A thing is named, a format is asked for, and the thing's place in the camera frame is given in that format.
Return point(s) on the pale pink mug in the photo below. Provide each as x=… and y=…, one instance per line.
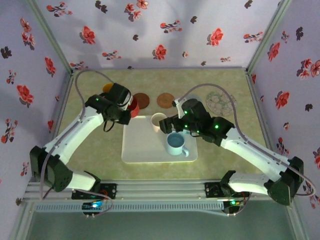
x=158, y=119

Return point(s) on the light blue mug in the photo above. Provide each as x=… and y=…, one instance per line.
x=175, y=141

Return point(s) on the blue mug with yellow inside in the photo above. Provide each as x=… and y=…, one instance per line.
x=107, y=87

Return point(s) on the grey-blue round coaster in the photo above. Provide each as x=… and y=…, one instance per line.
x=193, y=96

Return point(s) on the pale green floral coaster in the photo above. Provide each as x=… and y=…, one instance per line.
x=220, y=102

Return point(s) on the dark brown round coaster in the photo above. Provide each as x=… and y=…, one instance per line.
x=143, y=100

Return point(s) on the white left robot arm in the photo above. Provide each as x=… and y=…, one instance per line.
x=75, y=135

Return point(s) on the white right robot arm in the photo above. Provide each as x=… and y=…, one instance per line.
x=250, y=150

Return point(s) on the light brown cork coaster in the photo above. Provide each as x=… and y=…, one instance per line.
x=165, y=100

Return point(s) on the white rectangular tray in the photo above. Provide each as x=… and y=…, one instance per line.
x=142, y=150

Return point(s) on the right controller board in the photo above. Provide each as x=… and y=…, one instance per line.
x=232, y=203

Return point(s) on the controller board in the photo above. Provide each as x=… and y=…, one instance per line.
x=93, y=205
x=232, y=203

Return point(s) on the left controller board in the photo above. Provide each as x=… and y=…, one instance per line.
x=93, y=205

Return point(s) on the aluminium side rail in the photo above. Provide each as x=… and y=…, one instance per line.
x=262, y=112
x=60, y=120

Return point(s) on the aluminium mounting rail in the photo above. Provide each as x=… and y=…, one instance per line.
x=160, y=190

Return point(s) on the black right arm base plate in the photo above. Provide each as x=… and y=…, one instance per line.
x=212, y=191

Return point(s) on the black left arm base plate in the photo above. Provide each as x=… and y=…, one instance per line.
x=110, y=191

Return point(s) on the aluminium frame post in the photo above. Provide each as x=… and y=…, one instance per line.
x=50, y=35
x=267, y=37

